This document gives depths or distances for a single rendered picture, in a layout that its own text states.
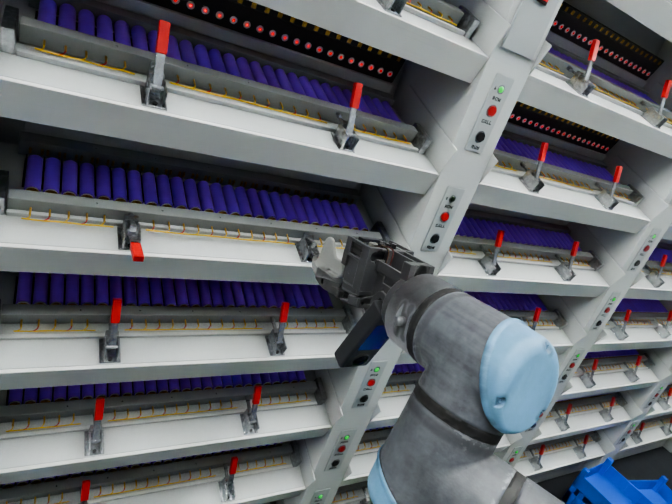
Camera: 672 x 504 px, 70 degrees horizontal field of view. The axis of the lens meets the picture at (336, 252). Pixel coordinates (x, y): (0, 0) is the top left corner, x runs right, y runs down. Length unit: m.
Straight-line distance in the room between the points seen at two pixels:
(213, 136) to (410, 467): 0.44
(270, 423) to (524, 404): 0.64
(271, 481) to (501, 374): 0.81
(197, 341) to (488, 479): 0.52
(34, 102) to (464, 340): 0.49
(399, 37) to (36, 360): 0.66
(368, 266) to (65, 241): 0.37
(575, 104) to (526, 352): 0.63
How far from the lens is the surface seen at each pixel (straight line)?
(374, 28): 0.69
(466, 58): 0.78
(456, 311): 0.48
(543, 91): 0.92
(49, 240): 0.68
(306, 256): 0.76
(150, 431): 0.94
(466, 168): 0.85
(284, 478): 1.18
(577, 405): 1.96
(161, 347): 0.81
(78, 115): 0.61
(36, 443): 0.92
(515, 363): 0.43
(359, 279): 0.59
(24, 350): 0.79
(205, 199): 0.76
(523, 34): 0.84
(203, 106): 0.65
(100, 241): 0.68
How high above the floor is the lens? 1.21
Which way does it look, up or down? 22 degrees down
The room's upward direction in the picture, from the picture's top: 20 degrees clockwise
